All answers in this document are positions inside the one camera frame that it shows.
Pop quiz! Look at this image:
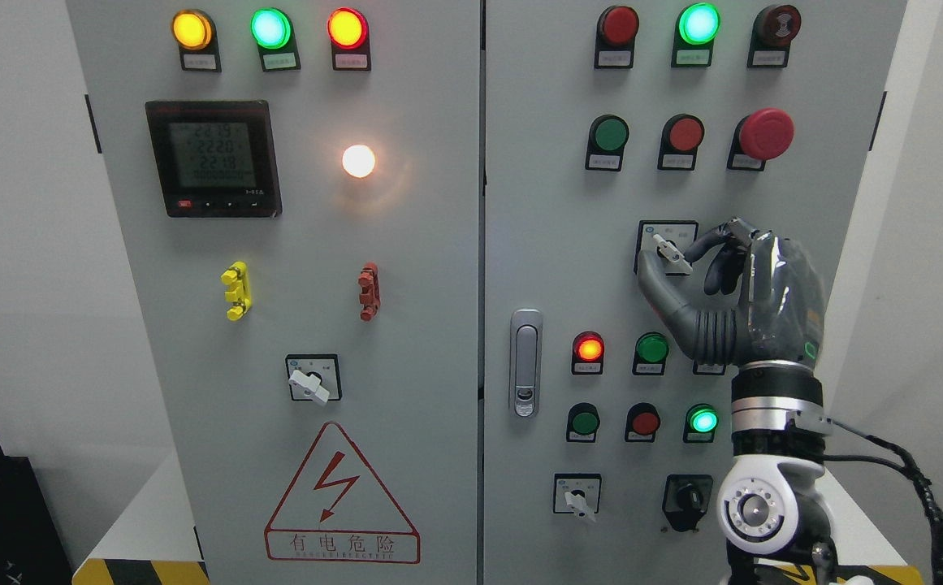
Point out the gray robotic hand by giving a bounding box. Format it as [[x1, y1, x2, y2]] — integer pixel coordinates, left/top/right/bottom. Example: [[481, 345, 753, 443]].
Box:
[[635, 216, 827, 370]]

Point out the lit green push button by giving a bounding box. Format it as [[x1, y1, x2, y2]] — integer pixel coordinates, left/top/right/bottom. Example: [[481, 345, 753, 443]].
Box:
[[682, 403, 720, 444]]

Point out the green indicator light middle row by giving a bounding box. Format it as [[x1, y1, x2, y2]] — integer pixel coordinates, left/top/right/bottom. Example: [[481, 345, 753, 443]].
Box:
[[632, 331, 669, 375]]

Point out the red push button lower row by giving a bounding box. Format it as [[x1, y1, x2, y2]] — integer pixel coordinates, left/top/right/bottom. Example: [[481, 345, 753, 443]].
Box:
[[624, 402, 661, 442]]

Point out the red push button row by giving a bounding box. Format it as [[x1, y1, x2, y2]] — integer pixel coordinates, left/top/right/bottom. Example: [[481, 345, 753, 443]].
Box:
[[656, 114, 705, 171], [624, 402, 661, 442]]

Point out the red emergency stop button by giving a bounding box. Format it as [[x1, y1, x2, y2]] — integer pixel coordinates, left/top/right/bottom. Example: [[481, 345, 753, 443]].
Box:
[[726, 107, 795, 171]]

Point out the lit red indicator light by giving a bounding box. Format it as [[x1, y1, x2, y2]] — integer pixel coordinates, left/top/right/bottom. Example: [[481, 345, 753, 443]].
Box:
[[571, 331, 605, 375]]

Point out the red push button upper row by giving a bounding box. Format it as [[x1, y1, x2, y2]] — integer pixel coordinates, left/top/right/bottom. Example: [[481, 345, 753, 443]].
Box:
[[656, 114, 705, 171]]

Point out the green push button lower row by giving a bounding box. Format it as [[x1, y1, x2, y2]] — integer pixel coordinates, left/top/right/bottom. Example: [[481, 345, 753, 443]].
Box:
[[565, 402, 600, 442]]

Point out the green push button row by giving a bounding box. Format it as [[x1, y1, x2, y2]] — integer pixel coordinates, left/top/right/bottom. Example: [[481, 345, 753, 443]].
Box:
[[565, 402, 600, 442], [585, 114, 629, 171]]

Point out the green push button upper row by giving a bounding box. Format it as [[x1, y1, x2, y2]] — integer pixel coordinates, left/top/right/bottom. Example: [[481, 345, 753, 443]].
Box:
[[585, 114, 629, 171]]

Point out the right cabinet door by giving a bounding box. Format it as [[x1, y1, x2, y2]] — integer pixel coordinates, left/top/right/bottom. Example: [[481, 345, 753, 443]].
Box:
[[482, 1, 906, 584]]

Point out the cabinet door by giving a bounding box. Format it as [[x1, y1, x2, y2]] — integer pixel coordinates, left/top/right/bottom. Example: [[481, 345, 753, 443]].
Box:
[[482, 1, 906, 584], [67, 1, 482, 584]]

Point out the dark red buzzer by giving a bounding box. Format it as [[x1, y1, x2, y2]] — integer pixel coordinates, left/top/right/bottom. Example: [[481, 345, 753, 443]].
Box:
[[746, 4, 802, 69]]

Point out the top right green indicator light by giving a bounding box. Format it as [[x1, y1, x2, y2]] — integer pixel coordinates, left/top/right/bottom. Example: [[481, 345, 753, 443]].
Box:
[[671, 2, 721, 69]]

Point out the top right red indicator light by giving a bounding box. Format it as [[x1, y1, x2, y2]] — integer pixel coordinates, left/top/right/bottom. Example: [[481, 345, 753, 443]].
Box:
[[594, 5, 641, 70]]

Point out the red terminal clip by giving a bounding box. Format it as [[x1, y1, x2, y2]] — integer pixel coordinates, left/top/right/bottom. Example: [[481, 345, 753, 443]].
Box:
[[357, 262, 381, 322]]

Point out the white glowing indicator light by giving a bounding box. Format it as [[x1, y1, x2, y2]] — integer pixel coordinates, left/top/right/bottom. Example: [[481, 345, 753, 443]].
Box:
[[341, 144, 377, 179]]

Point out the red electric hazard warning sign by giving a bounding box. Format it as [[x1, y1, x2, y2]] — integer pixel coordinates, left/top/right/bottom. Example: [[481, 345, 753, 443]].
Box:
[[264, 421, 422, 564]]

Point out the left cabinet door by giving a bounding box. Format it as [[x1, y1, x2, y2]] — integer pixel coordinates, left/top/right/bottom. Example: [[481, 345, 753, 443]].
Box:
[[67, 1, 482, 584]]

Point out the top left red indicator light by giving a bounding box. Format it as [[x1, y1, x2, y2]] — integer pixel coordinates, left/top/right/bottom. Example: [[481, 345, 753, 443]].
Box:
[[327, 6, 372, 72]]

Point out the yellow terminal clip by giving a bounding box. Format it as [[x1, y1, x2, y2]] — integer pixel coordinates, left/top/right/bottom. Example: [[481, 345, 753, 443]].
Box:
[[221, 262, 253, 322]]

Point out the top left green indicator light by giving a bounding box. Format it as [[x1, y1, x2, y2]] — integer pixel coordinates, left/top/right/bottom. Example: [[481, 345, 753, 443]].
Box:
[[249, 7, 301, 72]]

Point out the black digital power meter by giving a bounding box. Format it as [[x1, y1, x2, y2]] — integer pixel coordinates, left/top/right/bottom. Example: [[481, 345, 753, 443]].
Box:
[[145, 100, 282, 218]]

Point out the yellow indicator light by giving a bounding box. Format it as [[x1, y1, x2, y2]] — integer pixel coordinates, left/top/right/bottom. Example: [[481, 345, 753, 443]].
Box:
[[171, 10, 221, 72]]

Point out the black box with antenna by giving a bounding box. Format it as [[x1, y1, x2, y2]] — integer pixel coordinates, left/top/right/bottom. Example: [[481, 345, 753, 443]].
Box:
[[0, 445, 71, 584]]

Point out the black knob selector switch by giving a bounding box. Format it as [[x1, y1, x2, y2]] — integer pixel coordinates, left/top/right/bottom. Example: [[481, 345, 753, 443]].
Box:
[[663, 474, 715, 532]]

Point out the silver door latch handle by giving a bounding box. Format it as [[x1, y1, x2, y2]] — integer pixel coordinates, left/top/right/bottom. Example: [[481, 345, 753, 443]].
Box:
[[508, 308, 543, 418]]

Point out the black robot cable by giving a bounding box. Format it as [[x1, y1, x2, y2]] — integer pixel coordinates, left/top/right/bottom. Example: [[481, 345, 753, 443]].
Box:
[[822, 417, 943, 585]]

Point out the left door rotary switch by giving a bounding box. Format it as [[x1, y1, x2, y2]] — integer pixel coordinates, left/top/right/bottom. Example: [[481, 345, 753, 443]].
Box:
[[285, 354, 344, 405]]

